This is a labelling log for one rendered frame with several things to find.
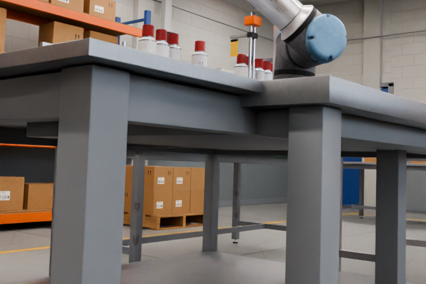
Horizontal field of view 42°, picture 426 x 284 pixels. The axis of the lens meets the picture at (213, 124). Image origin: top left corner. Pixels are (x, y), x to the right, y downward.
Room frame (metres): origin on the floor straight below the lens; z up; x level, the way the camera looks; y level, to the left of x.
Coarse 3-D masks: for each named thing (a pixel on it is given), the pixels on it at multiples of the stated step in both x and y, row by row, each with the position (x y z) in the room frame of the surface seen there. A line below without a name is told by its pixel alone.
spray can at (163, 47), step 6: (156, 30) 1.59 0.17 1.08; (162, 30) 1.58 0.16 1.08; (156, 36) 1.59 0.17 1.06; (162, 36) 1.58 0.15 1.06; (162, 42) 1.58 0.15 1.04; (162, 48) 1.57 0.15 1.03; (168, 48) 1.59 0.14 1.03; (156, 54) 1.58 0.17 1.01; (162, 54) 1.57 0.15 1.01; (168, 54) 1.59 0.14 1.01
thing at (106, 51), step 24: (48, 48) 0.63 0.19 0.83; (72, 48) 0.60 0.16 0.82; (96, 48) 0.59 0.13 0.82; (120, 48) 0.62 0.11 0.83; (0, 72) 0.73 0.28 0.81; (24, 72) 0.72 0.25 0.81; (48, 72) 0.71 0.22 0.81; (144, 72) 0.69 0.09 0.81; (168, 72) 0.68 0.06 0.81; (192, 72) 0.72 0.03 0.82; (216, 72) 0.76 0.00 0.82
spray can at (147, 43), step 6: (144, 30) 1.54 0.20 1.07; (150, 30) 1.54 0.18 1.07; (144, 36) 1.54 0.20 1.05; (150, 36) 1.54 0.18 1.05; (144, 42) 1.52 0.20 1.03; (150, 42) 1.53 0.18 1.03; (156, 42) 1.54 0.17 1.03; (138, 48) 1.54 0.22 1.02; (144, 48) 1.52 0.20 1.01; (150, 48) 1.53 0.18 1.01; (156, 48) 1.55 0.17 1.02
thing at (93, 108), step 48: (0, 96) 0.76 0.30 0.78; (48, 96) 0.69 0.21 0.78; (96, 96) 0.63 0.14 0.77; (144, 96) 0.71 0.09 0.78; (192, 96) 0.78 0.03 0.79; (48, 144) 2.21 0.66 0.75; (96, 144) 0.64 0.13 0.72; (96, 192) 0.64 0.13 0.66; (384, 192) 1.43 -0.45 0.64; (96, 240) 0.64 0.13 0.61; (384, 240) 1.42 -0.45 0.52
